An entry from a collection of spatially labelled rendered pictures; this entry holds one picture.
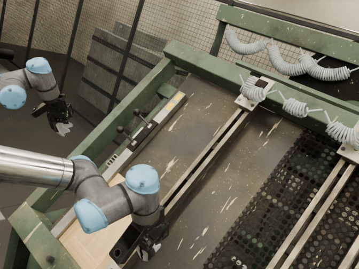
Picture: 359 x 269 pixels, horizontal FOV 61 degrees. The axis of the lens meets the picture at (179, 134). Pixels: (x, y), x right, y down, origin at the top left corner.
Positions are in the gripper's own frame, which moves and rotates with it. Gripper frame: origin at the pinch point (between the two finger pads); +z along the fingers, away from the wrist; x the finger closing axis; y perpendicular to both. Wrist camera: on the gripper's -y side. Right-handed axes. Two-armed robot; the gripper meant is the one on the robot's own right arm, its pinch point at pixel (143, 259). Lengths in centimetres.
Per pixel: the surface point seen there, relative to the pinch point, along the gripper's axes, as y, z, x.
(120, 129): 37, 7, 61
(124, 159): 34, 21, 56
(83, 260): -6, 42, 37
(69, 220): -1, 37, 56
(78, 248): -4, 42, 43
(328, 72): 130, -12, 4
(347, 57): 137, -20, 0
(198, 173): 46, 12, 18
